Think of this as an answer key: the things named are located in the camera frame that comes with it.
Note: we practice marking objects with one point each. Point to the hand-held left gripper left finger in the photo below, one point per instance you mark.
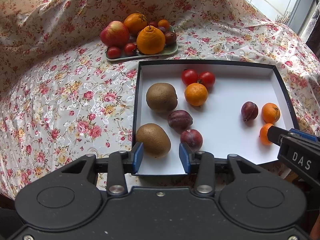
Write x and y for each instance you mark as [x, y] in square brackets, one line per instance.
[138, 157]

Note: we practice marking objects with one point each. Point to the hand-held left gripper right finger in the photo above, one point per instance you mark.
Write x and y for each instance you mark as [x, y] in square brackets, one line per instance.
[184, 158]

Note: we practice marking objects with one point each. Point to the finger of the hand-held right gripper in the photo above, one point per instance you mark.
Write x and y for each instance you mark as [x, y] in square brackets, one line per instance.
[307, 136]
[273, 133]

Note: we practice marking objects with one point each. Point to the small mandarin orange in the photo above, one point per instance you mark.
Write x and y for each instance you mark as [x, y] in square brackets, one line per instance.
[263, 135]
[163, 24]
[196, 94]

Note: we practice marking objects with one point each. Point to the dark red plum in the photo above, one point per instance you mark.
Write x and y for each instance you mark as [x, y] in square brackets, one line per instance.
[180, 120]
[249, 111]
[170, 38]
[191, 139]
[162, 29]
[153, 24]

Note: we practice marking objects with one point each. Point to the mandarin orange with stem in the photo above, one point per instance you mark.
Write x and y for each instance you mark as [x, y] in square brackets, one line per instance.
[270, 112]

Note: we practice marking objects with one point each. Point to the brown kiwi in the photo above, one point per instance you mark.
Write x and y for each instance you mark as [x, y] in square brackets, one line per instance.
[162, 97]
[153, 140]

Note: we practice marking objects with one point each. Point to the black box with white inside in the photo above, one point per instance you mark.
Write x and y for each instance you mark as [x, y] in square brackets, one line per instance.
[225, 130]

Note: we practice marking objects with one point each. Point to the red tomato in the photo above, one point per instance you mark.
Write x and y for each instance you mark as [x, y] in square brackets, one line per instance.
[189, 77]
[207, 79]
[130, 49]
[114, 52]

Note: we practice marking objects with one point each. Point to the floral tablecloth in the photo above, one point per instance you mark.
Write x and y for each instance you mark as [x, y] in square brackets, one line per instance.
[62, 92]

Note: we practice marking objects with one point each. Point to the white lace curtain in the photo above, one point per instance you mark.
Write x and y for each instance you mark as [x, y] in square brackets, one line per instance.
[313, 30]

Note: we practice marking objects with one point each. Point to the pale green tray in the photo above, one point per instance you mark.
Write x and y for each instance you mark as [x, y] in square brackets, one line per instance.
[172, 50]

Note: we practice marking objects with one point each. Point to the knobbed orange with stem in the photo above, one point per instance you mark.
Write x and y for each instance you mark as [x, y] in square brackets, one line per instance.
[150, 41]

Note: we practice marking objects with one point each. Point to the red apple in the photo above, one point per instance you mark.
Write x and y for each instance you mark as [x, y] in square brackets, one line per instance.
[114, 33]

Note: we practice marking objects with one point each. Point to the round orange with stem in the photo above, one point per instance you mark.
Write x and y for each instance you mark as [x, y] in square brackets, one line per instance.
[133, 22]

